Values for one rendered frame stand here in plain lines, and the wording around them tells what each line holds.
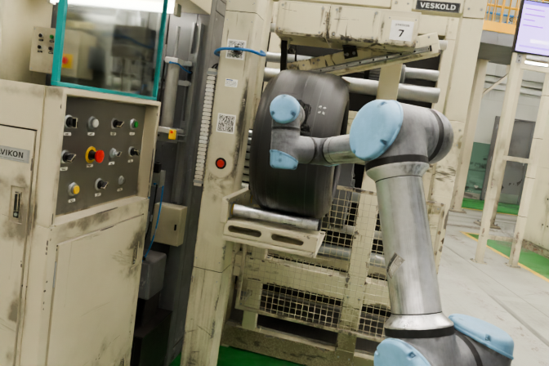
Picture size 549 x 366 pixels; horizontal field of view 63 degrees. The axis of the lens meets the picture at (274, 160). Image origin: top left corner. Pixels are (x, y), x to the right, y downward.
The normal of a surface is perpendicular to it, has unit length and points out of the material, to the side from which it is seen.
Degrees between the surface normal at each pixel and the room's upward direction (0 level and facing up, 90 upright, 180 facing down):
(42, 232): 90
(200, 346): 90
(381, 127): 83
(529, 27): 90
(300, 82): 38
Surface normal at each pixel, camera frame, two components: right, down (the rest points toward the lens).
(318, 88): -0.04, -0.69
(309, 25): -0.22, 0.06
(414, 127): 0.52, -0.24
